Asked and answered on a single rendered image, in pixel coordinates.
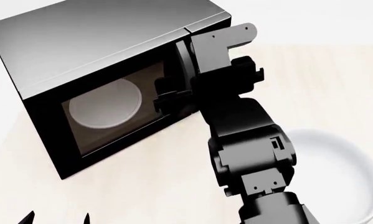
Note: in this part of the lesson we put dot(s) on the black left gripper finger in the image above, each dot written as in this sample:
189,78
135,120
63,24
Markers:
30,219
86,217

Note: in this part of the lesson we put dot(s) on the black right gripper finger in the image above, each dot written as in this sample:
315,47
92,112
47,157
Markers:
245,68
170,100

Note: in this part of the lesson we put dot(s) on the black microwave door with window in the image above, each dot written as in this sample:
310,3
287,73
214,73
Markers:
49,130

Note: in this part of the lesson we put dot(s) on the black microwave oven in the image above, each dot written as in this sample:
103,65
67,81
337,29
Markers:
80,39

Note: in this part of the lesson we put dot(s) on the white round turntable plate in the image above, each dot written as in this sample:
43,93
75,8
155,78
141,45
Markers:
105,105

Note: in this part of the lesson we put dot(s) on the white round bowl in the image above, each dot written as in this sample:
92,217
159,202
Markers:
354,163

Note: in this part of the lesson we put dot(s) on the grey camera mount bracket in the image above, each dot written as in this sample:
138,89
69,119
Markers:
211,51

